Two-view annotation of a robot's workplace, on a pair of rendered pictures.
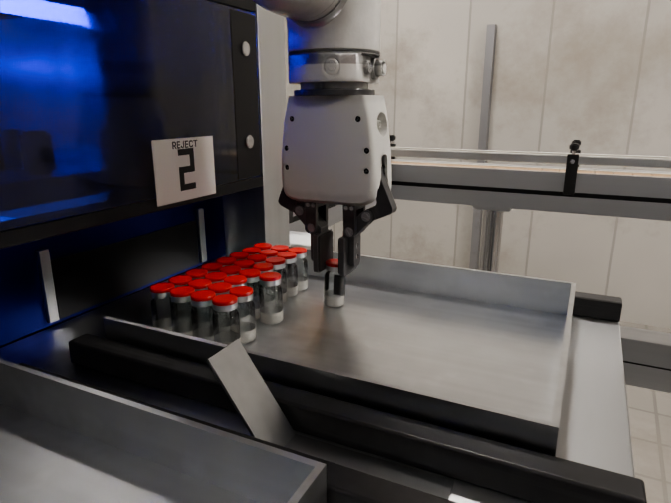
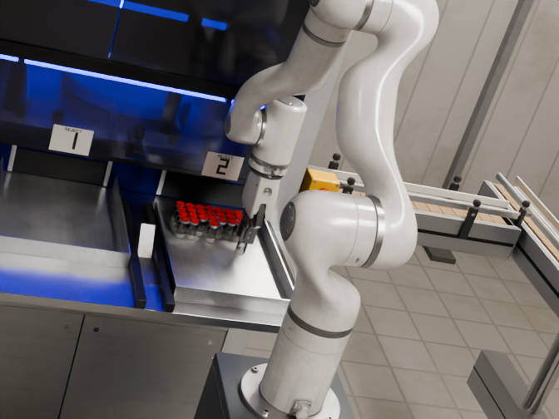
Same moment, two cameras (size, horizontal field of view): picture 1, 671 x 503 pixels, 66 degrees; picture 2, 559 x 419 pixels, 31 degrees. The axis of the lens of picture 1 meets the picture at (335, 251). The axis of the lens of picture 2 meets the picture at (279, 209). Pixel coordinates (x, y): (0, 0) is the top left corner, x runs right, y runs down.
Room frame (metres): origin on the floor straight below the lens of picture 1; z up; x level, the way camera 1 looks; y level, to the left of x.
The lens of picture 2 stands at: (-0.90, -1.38, 1.94)
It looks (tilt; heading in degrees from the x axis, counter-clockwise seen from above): 25 degrees down; 43
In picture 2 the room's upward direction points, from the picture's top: 19 degrees clockwise
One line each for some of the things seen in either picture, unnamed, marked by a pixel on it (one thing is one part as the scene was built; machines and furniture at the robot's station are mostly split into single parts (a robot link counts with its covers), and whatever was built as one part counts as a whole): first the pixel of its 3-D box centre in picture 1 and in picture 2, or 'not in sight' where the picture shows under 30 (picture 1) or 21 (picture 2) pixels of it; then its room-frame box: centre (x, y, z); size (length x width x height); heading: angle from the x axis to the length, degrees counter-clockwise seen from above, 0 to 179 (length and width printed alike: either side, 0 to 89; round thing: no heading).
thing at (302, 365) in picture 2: not in sight; (304, 359); (0.31, -0.43, 0.95); 0.19 x 0.19 x 0.18
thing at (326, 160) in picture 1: (335, 142); (260, 188); (0.50, 0.00, 1.05); 0.10 x 0.07 x 0.11; 64
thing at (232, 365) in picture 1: (327, 419); (149, 253); (0.26, 0.01, 0.91); 0.14 x 0.03 x 0.06; 65
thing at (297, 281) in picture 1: (257, 290); (215, 227); (0.48, 0.08, 0.91); 0.18 x 0.02 x 0.05; 154
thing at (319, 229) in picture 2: not in sight; (324, 258); (0.28, -0.41, 1.16); 0.19 x 0.12 x 0.24; 156
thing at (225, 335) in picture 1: (226, 324); (182, 227); (0.40, 0.09, 0.91); 0.02 x 0.02 x 0.05
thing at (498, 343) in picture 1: (360, 317); (222, 256); (0.43, -0.02, 0.90); 0.34 x 0.26 x 0.04; 64
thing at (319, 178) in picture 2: not in sight; (319, 187); (0.75, 0.06, 1.00); 0.08 x 0.07 x 0.07; 64
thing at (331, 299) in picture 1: (335, 284); (242, 244); (0.50, 0.00, 0.90); 0.02 x 0.02 x 0.04
